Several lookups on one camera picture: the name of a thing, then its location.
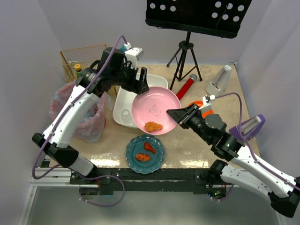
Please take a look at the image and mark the pink plate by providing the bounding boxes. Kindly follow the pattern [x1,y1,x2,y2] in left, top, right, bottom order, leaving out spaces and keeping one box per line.
[131,86,181,135]

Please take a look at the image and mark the orange plate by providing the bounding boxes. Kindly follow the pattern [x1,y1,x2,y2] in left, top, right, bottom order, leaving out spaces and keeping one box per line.
[188,101,213,118]

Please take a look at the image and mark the clear glass cup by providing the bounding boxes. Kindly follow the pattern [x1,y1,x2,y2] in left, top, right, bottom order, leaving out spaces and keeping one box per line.
[121,109,131,124]

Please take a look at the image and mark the red label sauce bottle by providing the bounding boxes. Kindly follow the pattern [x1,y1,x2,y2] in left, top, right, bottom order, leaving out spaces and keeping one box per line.
[74,63,82,78]

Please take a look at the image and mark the pink trash basket with bag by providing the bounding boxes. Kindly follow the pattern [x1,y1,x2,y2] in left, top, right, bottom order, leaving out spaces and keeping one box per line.
[49,82,112,143]

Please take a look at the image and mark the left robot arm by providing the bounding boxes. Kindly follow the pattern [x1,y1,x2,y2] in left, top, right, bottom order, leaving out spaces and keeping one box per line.
[32,46,149,176]

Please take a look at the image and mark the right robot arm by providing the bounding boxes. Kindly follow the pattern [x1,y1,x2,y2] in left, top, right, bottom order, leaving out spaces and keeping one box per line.
[166,105,300,218]

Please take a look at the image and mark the red glitter microphone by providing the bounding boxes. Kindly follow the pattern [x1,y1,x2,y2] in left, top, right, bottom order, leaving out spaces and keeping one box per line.
[176,74,197,100]

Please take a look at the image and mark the toy brick tower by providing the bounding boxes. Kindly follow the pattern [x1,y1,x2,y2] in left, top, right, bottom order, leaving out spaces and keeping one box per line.
[120,45,126,52]

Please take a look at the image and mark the orange fried nugget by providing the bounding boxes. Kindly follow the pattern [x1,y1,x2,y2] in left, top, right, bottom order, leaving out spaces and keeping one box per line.
[144,121,163,133]

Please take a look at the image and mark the white rectangular baking dish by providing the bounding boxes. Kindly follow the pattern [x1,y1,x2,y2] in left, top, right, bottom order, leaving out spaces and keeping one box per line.
[112,74,168,129]

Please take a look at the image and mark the white metronome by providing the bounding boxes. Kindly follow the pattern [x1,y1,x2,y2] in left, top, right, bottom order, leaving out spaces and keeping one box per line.
[205,65,232,97]

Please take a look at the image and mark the toy chicken drumstick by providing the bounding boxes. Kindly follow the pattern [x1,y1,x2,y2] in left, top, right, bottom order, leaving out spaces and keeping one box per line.
[144,142,156,154]

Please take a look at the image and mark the teal scalloped plate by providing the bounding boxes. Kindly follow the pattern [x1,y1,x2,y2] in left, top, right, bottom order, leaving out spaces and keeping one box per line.
[125,135,165,174]

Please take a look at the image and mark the toy grilled meat piece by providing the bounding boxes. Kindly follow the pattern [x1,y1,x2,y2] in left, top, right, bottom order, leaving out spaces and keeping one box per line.
[135,153,150,162]

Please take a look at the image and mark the black music stand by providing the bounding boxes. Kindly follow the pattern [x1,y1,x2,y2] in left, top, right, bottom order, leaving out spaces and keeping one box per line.
[145,0,251,81]

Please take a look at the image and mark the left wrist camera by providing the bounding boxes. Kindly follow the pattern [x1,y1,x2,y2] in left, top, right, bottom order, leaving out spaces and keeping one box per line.
[124,43,144,69]

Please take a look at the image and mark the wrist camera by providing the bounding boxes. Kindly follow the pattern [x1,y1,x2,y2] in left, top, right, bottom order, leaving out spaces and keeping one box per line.
[124,43,144,69]
[199,95,216,114]

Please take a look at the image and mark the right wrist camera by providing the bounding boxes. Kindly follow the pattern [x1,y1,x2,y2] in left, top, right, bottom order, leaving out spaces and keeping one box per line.
[199,95,216,114]

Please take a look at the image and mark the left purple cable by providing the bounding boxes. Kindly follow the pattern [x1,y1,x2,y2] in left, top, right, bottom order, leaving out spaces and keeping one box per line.
[31,35,126,206]

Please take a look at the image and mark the gold wire basket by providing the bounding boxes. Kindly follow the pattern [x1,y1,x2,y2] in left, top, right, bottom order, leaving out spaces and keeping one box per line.
[60,44,107,83]

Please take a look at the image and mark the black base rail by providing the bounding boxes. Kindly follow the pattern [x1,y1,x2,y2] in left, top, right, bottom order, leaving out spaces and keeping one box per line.
[70,168,230,195]

